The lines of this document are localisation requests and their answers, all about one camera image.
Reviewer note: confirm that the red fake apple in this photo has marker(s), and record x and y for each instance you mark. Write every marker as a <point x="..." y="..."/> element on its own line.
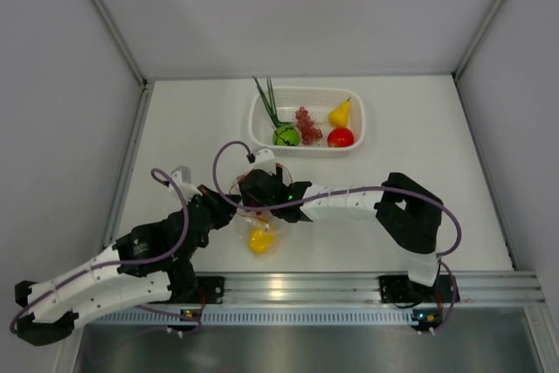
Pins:
<point x="340" y="137"/>

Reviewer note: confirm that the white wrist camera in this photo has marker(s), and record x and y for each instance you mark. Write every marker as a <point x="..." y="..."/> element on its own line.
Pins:
<point x="265" y="160"/>
<point x="181" y="177"/>

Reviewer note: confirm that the clear zip bag orange seal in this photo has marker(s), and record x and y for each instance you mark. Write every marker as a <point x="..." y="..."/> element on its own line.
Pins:
<point x="244" y="221"/>

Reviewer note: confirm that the right aluminium frame post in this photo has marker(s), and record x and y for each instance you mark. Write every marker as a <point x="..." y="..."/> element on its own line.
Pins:
<point x="481" y="31"/>

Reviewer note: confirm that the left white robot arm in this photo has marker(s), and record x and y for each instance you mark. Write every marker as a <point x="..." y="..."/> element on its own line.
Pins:
<point x="151" y="264"/>

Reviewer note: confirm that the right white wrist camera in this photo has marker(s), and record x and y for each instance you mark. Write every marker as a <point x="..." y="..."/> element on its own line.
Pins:
<point x="265" y="160"/>

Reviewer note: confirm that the white perforated plastic basket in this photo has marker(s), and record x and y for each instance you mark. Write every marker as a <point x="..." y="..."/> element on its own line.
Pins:
<point x="318" y="101"/>

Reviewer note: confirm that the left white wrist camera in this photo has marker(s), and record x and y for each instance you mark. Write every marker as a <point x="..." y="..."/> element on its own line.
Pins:
<point x="181" y="177"/>

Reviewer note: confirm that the left aluminium frame post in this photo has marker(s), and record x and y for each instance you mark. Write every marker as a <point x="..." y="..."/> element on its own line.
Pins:
<point x="119" y="41"/>

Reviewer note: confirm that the yellow fake lemon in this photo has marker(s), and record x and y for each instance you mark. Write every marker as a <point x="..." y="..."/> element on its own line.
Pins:
<point x="339" y="117"/>

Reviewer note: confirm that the slotted grey cable duct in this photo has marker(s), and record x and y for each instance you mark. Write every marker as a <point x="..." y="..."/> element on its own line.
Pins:
<point x="237" y="316"/>

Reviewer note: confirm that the green fake scallion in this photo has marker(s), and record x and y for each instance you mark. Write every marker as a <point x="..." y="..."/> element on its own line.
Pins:
<point x="269" y="102"/>

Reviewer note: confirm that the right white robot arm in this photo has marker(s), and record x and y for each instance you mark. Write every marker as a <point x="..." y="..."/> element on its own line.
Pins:
<point x="409" y="213"/>

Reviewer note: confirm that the green fake watermelon ball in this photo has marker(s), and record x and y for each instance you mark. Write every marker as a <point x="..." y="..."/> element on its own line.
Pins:
<point x="286" y="135"/>

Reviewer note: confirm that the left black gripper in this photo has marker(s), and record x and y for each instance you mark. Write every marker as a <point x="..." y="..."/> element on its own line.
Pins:
<point x="215" y="202"/>

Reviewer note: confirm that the aluminium frame post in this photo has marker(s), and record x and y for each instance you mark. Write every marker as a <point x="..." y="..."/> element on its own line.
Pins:
<point x="481" y="31"/>
<point x="119" y="41"/>

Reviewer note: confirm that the purple fake grape bunch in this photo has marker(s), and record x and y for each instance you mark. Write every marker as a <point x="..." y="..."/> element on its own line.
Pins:
<point x="309" y="131"/>

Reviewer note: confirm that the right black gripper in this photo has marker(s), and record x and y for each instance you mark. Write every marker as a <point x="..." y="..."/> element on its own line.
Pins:
<point x="248" y="198"/>

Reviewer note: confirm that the aluminium mounting rail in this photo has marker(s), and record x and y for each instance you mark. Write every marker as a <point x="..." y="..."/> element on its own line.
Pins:
<point x="321" y="289"/>

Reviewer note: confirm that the yellow fake bell pepper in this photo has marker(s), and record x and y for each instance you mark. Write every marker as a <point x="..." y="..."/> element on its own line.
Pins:
<point x="260" y="241"/>

